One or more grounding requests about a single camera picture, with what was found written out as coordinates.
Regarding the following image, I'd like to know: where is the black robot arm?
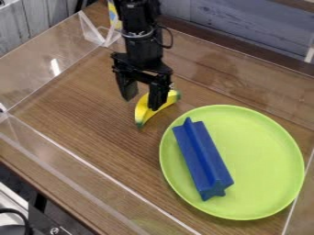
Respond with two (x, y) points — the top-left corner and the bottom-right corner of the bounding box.
(110, 0), (172, 111)

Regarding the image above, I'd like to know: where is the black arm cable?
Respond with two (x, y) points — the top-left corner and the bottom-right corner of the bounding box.
(156, 25), (175, 50)

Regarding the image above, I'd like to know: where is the clear acrylic corner bracket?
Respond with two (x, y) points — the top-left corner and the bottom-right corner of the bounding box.
(78, 11), (121, 48)

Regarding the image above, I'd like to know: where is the yellow toy banana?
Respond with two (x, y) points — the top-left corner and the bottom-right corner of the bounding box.
(133, 90), (180, 129)

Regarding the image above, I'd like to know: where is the white labelled canister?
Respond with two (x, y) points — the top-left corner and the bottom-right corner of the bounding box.
(108, 0), (121, 30)

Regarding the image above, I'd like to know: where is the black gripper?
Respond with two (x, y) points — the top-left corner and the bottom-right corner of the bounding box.
(112, 31), (172, 111)

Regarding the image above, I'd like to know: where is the clear acrylic front wall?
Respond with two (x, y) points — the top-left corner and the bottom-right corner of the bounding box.
(0, 111), (201, 235)

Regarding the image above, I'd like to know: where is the green round plate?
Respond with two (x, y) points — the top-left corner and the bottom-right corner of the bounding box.
(158, 105), (304, 220)

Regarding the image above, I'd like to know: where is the blue plastic block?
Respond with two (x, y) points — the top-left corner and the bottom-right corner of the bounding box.
(172, 117), (233, 201)

